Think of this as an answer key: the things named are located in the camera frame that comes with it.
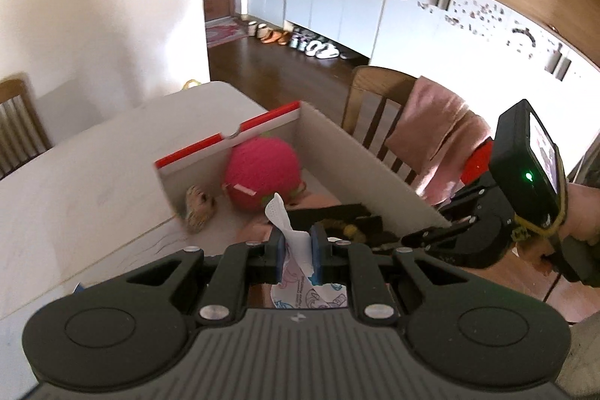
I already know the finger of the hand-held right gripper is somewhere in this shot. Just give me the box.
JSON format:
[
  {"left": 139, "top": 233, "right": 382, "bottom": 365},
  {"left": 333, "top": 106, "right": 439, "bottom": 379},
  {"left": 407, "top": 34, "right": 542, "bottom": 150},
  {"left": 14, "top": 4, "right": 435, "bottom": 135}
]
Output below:
[
  {"left": 441, "top": 172, "right": 514, "bottom": 225},
  {"left": 370, "top": 213, "right": 516, "bottom": 270}
]

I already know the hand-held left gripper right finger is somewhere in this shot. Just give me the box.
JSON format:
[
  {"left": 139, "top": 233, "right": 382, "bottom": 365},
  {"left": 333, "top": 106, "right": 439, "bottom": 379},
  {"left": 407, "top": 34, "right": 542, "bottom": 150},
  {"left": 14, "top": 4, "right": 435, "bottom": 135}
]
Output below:
[{"left": 308, "top": 223, "right": 470, "bottom": 327}]

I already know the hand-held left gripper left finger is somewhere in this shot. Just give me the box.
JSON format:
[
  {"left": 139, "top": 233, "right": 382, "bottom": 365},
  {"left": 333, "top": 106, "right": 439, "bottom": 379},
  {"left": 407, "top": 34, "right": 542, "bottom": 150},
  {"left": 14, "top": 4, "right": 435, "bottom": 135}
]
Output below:
[{"left": 126, "top": 229, "right": 287, "bottom": 327}]

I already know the printed tissue pack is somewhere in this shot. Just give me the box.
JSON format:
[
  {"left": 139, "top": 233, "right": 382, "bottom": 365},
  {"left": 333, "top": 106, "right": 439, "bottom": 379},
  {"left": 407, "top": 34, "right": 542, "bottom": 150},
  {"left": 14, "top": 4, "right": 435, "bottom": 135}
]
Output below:
[{"left": 264, "top": 192, "right": 350, "bottom": 312}]

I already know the pink cloth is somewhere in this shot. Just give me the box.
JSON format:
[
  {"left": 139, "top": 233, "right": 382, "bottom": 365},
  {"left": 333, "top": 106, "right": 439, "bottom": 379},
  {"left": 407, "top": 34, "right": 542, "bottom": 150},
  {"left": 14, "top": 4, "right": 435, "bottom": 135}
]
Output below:
[{"left": 237, "top": 191, "right": 343, "bottom": 246}]

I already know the red knitted hat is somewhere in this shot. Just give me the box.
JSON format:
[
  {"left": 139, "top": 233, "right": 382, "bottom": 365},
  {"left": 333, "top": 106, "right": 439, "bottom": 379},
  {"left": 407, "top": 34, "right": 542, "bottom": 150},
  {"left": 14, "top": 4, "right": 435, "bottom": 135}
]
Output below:
[{"left": 222, "top": 136, "right": 305, "bottom": 212}]

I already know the striped seashell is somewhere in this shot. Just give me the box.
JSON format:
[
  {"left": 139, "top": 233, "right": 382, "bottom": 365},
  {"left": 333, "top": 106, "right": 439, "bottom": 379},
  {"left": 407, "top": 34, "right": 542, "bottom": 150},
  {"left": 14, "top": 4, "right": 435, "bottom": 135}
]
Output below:
[{"left": 180, "top": 185, "right": 217, "bottom": 234}]

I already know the red cardboard box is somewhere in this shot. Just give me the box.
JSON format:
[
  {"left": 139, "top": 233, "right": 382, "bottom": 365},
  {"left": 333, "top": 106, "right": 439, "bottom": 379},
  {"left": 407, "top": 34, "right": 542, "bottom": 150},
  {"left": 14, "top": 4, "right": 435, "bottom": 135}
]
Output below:
[{"left": 0, "top": 100, "right": 451, "bottom": 321}]

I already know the person's right hand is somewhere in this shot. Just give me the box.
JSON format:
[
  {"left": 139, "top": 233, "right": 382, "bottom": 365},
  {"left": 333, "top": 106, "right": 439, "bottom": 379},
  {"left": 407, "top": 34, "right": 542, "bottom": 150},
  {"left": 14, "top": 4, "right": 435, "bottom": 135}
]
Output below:
[{"left": 516, "top": 183, "right": 600, "bottom": 276}]

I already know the pink towel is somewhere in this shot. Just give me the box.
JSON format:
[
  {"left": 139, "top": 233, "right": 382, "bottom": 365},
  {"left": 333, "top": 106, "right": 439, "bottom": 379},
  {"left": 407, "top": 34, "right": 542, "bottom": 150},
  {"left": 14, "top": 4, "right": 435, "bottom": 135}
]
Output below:
[{"left": 384, "top": 76, "right": 493, "bottom": 206}]

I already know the wooden chair with towel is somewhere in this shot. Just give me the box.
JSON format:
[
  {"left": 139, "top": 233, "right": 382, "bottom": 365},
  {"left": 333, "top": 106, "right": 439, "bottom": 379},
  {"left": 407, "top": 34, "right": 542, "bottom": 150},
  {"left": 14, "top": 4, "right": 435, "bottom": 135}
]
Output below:
[{"left": 341, "top": 66, "right": 423, "bottom": 185}]

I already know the row of shoes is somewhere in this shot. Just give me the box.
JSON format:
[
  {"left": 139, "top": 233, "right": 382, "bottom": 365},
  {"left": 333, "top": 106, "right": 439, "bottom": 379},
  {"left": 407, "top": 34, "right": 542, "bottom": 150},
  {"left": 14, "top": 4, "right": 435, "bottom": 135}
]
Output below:
[{"left": 247, "top": 21, "right": 359, "bottom": 61}]

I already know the red patterned rug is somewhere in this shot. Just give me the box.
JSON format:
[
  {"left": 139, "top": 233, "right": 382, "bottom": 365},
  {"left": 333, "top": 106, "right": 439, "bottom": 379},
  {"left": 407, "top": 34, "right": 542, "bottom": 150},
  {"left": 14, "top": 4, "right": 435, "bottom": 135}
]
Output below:
[{"left": 205, "top": 21, "right": 248, "bottom": 49}]

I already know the wooden slat-back chair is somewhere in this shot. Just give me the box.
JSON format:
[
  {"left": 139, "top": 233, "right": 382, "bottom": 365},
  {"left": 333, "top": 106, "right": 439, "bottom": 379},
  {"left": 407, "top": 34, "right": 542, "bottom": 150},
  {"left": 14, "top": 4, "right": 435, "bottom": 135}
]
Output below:
[{"left": 0, "top": 78, "right": 52, "bottom": 180}]

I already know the black cable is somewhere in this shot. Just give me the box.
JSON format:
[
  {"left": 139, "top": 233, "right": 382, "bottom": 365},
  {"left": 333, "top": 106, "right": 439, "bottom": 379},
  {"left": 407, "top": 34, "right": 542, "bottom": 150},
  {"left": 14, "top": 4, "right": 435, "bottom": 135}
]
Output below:
[{"left": 541, "top": 271, "right": 563, "bottom": 303}]

